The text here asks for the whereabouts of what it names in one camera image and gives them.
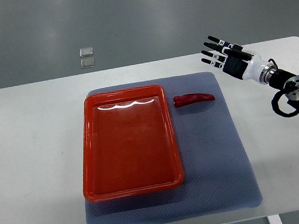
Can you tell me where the black robot finger third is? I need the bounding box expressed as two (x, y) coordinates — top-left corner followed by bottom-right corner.
(201, 50), (226, 62)

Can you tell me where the black robot finger lowest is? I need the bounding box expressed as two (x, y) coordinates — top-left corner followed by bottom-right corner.
(201, 58), (224, 69)

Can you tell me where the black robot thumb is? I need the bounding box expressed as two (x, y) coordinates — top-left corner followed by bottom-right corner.
(223, 48), (253, 61)

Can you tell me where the black robot finger topmost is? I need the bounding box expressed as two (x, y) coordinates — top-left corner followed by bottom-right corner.
(207, 36), (233, 47)

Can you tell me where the black robot finger second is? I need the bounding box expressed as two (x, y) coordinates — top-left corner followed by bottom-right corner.
(203, 40), (229, 54)

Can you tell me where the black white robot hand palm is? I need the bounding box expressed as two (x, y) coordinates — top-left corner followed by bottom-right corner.
(222, 44), (265, 80)

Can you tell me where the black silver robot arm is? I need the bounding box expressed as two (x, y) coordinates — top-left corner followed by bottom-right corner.
(201, 36), (299, 118)

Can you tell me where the red pepper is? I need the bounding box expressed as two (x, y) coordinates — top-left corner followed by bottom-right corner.
(173, 93), (215, 108)

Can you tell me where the red plastic tray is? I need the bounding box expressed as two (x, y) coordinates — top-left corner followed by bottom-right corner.
(83, 85), (184, 203)

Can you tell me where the grey-blue textured mat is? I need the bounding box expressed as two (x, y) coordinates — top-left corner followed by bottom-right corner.
(85, 72), (262, 224)

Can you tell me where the lower metal floor plate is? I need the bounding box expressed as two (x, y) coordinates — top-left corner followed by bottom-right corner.
(80, 57), (95, 69)

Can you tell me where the metal floor plate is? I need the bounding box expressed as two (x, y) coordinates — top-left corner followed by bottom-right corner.
(80, 57), (95, 69)
(79, 47), (93, 57)

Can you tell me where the upper metal floor plate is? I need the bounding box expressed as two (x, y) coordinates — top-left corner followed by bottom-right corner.
(79, 47), (93, 57)

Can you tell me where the white table leg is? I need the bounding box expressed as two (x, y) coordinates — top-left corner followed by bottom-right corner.
(267, 214), (283, 224)

